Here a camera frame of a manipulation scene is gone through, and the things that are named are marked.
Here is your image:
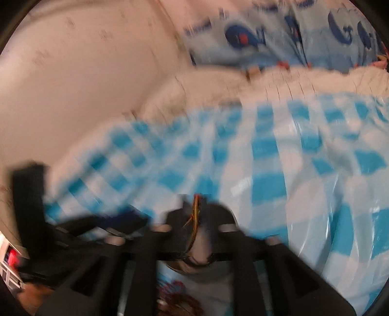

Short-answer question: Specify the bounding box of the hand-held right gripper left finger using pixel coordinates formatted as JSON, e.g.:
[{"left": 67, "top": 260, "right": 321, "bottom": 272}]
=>
[{"left": 36, "top": 209, "right": 193, "bottom": 316}]

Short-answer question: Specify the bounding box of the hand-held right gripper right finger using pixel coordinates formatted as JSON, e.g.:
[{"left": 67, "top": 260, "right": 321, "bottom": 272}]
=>
[{"left": 200, "top": 205, "right": 357, "bottom": 316}]

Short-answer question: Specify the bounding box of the blue whale print blanket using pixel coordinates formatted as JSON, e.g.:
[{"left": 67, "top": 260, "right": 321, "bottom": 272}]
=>
[{"left": 182, "top": 0, "right": 389, "bottom": 73}]

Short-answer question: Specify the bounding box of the blue checkered plastic sheet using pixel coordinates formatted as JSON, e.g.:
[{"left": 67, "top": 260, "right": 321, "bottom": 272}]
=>
[{"left": 43, "top": 91, "right": 389, "bottom": 313}]

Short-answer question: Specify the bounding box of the white quilt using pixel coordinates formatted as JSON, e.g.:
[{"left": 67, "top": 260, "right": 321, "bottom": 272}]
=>
[{"left": 134, "top": 65, "right": 389, "bottom": 122}]

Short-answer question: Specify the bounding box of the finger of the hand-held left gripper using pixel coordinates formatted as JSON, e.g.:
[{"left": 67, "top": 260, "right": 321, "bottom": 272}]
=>
[{"left": 57, "top": 211, "right": 153, "bottom": 241}]

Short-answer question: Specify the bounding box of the multicoloured cord bracelet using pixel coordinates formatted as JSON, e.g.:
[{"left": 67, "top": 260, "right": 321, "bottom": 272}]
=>
[{"left": 182, "top": 194, "right": 203, "bottom": 262}]

